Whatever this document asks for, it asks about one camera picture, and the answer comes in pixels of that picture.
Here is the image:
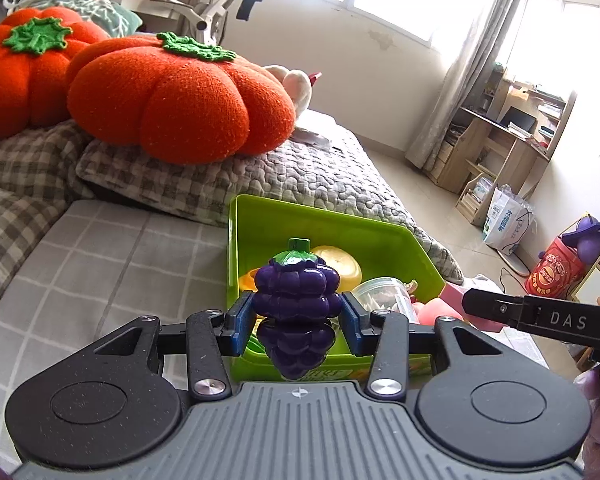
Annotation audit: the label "purple plush toy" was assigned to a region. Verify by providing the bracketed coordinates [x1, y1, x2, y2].
[558, 214, 600, 266]

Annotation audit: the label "grey curtain right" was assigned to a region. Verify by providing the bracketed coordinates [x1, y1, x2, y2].
[405, 0, 520, 170]

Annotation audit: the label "black floor cable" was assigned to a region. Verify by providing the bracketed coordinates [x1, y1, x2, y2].
[494, 249, 531, 294]

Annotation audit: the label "person's right hand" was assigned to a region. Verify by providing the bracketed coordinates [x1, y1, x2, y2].
[573, 366, 600, 479]

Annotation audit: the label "clear cotton swab jar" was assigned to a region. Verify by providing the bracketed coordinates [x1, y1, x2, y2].
[352, 278, 418, 323]

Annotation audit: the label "small orange pumpkin pillow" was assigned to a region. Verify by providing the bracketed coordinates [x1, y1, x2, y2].
[0, 6, 109, 140]

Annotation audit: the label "teal leaf pattern pillow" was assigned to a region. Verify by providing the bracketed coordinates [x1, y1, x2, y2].
[14, 0, 143, 37]

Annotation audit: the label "white office chair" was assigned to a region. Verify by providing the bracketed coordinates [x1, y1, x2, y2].
[148, 0, 262, 44]

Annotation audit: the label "beige starfish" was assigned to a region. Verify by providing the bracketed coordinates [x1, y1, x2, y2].
[404, 280, 418, 294]

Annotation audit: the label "grey knitted blanket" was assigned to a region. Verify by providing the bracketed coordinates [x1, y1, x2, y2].
[0, 109, 465, 331]

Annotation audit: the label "yellow toy pot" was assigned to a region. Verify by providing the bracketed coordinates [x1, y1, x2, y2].
[312, 245, 363, 292]

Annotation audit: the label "pink white plush toy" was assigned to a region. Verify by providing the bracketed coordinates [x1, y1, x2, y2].
[265, 65, 313, 118]

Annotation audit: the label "orange toy lid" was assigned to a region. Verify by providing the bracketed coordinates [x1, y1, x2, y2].
[238, 268, 259, 292]

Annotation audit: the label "purple toy grapes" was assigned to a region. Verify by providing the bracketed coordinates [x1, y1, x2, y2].
[252, 237, 343, 379]

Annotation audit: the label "large orange pumpkin pillow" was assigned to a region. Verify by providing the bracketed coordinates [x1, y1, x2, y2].
[67, 32, 296, 165]

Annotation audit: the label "red gift bag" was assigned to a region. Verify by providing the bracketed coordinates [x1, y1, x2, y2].
[524, 236, 586, 299]

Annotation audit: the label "pink pig toy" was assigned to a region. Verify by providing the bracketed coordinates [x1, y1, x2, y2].
[413, 298, 464, 326]

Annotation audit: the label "green plastic bin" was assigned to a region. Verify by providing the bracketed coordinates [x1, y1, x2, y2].
[227, 194, 445, 382]

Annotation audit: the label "wooden desk shelf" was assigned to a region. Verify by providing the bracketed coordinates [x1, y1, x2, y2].
[427, 64, 577, 226]

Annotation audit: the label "grey checked bed sheet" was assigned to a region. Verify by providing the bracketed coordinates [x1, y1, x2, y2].
[0, 199, 552, 470]

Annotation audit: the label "white paper shopping bag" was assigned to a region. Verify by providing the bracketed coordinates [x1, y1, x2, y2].
[483, 184, 534, 255]

